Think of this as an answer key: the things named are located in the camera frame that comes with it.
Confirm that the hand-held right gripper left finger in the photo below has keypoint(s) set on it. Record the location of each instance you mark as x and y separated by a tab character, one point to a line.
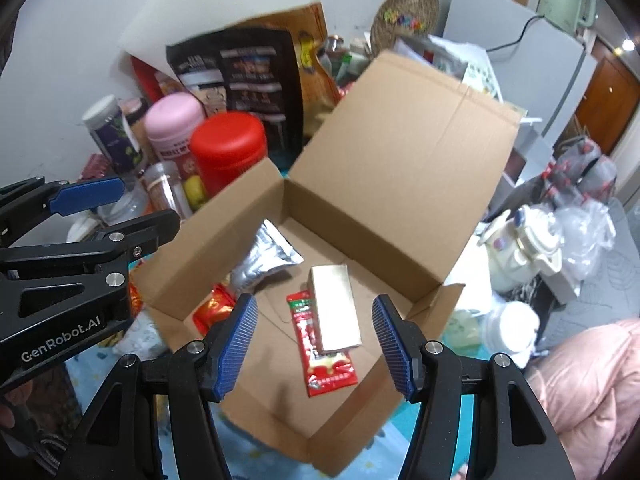
235	345

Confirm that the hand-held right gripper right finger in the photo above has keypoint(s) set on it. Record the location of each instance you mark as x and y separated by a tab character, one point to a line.
395	350

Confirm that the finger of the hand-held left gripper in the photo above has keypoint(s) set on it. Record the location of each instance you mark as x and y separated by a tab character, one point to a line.
87	195
145	232

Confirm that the small red snack packet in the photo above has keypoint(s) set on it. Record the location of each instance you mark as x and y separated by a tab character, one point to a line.
212	310

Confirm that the long red snack packet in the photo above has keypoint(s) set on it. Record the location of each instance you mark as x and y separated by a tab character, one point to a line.
330	370

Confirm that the gold rectangular box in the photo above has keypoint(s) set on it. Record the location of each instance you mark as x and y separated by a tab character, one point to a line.
335	310

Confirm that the white and blue packet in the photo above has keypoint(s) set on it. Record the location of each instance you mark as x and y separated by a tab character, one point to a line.
140	330

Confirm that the silver foil packet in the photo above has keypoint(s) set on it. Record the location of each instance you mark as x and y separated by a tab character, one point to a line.
265	260

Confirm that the brown cardboard box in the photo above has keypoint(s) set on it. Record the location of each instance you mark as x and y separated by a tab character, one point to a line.
400	160

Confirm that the person's left hand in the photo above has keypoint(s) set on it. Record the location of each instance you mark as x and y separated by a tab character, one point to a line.
6	412

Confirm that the dark red sachets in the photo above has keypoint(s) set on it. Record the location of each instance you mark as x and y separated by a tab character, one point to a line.
95	165

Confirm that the dark jar with white lid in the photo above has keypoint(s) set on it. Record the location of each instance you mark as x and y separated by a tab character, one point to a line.
115	135

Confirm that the pink jar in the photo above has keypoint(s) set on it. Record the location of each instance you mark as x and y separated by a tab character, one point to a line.
172	130

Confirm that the light blue floral cloth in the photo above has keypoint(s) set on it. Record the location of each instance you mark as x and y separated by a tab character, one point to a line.
250	460

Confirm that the jar with red lid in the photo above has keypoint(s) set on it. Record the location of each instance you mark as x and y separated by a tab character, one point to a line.
227	150

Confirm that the red bag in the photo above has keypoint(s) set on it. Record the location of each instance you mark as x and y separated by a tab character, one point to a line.
145	77

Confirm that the white teapot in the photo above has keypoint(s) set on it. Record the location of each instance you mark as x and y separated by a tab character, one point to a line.
520	255

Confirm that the black printed bag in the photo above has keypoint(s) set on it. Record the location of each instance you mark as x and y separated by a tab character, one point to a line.
240	75

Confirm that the pink puffer jacket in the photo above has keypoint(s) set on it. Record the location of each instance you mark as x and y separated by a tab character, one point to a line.
590	390

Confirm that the clear plastic bag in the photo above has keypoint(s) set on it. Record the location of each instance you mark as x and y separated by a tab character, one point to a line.
585	240

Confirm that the grey quilted cover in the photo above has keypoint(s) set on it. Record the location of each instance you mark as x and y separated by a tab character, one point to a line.
610	300

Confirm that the white foam board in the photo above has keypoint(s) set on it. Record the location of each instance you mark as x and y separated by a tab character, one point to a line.
225	0

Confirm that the orange printed bag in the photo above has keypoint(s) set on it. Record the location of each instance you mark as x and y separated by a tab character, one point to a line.
312	60

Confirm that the grey patterned bag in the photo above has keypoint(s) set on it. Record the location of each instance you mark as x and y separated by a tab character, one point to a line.
582	160

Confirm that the white printed paper box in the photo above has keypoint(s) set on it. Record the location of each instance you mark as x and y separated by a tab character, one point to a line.
475	75

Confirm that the white fridge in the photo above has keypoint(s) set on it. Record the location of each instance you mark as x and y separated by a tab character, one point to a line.
540	70

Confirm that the brown wooden door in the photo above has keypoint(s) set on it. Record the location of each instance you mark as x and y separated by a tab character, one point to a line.
605	100

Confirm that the round woven mat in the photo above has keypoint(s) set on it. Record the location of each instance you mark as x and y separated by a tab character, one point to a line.
405	10

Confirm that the ceiling light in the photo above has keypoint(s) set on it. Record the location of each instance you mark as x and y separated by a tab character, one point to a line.
629	45

